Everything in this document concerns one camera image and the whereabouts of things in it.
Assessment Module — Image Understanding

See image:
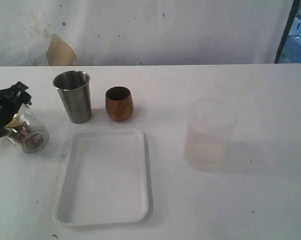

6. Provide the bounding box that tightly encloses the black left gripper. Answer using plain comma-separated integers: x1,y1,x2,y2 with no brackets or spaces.
0,81,32,138

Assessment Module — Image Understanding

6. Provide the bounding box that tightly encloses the clear plastic shaker body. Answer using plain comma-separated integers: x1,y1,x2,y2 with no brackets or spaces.
5,104,49,153

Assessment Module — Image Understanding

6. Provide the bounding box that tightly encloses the stainless steel cup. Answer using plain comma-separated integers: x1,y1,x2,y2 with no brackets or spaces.
53,70,92,124

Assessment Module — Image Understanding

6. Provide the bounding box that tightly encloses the brown wooden cup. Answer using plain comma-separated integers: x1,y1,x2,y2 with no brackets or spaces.
105,86,134,122

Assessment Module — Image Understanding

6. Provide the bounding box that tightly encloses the white rectangular plastic tray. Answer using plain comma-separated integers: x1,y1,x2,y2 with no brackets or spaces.
54,129,149,227

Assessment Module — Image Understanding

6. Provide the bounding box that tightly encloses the translucent white plastic cup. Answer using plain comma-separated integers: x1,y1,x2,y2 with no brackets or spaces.
184,98,237,172

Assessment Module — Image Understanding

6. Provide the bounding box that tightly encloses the dark metal frame post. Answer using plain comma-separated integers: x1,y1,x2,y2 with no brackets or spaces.
274,0,300,64

